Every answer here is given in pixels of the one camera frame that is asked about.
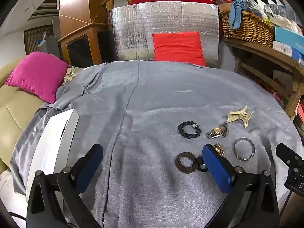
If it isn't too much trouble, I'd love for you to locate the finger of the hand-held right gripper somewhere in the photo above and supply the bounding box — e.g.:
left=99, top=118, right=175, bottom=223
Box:
left=275, top=143, right=304, bottom=169

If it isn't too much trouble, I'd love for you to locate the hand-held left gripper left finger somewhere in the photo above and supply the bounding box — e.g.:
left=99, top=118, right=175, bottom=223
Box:
left=26, top=143, right=105, bottom=228

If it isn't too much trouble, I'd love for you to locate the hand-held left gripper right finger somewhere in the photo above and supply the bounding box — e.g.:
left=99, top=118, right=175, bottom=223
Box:
left=202, top=144, right=281, bottom=228

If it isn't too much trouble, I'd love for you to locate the small black ring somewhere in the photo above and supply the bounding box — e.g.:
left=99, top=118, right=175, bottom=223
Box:
left=197, top=155, right=209, bottom=172

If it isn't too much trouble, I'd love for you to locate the gold chain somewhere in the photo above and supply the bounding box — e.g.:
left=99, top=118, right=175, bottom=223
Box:
left=211, top=142, right=226, bottom=157

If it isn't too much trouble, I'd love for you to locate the silver bangle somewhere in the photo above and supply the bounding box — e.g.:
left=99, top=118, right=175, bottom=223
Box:
left=233, top=138, right=256, bottom=161

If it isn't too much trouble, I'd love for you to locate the silver gold wristwatch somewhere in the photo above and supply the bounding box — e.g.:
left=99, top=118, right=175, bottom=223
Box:
left=205, top=122, right=230, bottom=139

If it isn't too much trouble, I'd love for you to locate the brown ring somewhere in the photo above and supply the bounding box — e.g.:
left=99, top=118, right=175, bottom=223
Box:
left=175, top=151, right=197, bottom=172

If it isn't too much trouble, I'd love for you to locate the black scrunchie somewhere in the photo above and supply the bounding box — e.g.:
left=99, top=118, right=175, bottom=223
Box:
left=178, top=121, right=201, bottom=139

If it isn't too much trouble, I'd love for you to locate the cream hair claw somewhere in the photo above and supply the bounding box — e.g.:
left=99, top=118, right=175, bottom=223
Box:
left=226, top=104, right=254, bottom=129

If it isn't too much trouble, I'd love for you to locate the grey blanket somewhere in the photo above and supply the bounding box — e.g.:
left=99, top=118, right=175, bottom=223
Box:
left=9, top=60, right=303, bottom=228

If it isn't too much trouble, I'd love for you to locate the cream patterned cloth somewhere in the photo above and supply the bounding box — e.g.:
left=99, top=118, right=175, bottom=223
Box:
left=63, top=66, right=79, bottom=84

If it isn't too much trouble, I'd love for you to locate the beige sofa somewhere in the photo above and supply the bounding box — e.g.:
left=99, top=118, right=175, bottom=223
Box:
left=0, top=58, right=48, bottom=171

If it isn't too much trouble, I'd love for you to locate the wooden shelf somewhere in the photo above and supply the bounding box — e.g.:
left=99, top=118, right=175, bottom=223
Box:
left=222, top=37, right=304, bottom=121

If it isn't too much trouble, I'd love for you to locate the pink pillow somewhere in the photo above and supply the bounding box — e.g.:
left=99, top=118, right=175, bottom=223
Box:
left=5, top=51, right=69, bottom=104

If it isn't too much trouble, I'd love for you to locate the white patterned box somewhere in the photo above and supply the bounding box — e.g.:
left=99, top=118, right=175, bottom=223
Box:
left=273, top=40, right=293, bottom=57

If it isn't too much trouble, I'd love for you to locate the blue cardboard box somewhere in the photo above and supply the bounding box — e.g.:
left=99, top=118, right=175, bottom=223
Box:
left=274, top=26, right=304, bottom=53

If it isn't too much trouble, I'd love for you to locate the red pillow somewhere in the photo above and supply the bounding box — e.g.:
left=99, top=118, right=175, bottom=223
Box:
left=152, top=32, right=206, bottom=66

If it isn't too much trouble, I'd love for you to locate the wicker basket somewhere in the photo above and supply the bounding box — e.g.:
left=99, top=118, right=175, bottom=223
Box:
left=219, top=10, right=276, bottom=48

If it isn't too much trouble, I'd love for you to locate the brown window blind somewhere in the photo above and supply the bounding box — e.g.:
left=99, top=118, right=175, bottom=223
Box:
left=24, top=25, right=55, bottom=54

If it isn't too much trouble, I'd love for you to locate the clear plastic bag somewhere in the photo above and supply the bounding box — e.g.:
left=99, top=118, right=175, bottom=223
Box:
left=259, top=0, right=304, bottom=37

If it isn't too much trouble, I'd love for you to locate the silver foil insulation panel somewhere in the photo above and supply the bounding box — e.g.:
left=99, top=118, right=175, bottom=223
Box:
left=110, top=1, right=219, bottom=68

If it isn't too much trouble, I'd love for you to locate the blue cloth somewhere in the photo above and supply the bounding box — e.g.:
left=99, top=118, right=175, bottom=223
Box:
left=228, top=0, right=252, bottom=30

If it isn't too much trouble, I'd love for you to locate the wooden cabinet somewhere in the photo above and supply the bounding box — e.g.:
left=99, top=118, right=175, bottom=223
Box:
left=57, top=0, right=110, bottom=67

